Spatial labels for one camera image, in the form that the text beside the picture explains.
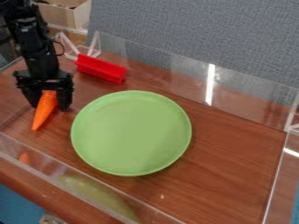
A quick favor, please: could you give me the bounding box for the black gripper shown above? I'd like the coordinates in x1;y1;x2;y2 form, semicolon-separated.
13;55;73;112

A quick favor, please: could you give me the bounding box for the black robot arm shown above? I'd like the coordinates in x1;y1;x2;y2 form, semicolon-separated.
0;0;73;111

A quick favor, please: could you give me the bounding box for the green round plate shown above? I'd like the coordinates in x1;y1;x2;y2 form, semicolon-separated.
69;90;192;177

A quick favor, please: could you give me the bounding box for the red plastic block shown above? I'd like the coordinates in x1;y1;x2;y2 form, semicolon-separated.
74;54;126;84

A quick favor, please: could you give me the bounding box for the cardboard box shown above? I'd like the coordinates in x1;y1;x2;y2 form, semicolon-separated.
38;0;90;30

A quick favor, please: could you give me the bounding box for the black cable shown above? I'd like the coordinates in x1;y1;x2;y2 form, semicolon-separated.
50;40;65;57

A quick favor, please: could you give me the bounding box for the orange toy carrot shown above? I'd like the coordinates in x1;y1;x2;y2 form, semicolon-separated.
32;90;58;130

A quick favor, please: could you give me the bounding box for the clear acrylic enclosure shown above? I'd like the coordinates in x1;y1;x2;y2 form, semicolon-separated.
0;35;299;224

